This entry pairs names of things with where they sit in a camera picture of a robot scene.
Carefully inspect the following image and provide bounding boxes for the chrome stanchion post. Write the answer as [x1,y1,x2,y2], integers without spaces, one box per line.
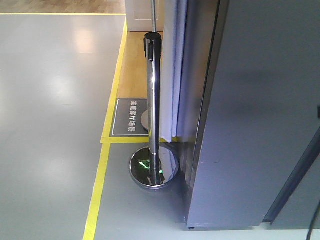
[141,0,157,132]
[129,32,179,190]

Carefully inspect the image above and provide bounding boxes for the black cable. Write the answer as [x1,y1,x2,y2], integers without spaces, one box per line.
[306,204,320,240]

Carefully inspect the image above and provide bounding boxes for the grey fridge with open door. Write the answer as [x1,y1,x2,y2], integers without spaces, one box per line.
[177,0,320,230]

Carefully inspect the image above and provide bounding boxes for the white blue curtain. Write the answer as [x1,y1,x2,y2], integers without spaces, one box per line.
[160,0,188,143]

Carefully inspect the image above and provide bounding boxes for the dark floor sign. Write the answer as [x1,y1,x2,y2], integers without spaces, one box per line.
[110,98,148,137]

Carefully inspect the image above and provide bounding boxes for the white cabinet behind post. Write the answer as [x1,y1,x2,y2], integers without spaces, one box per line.
[125,0,165,32]

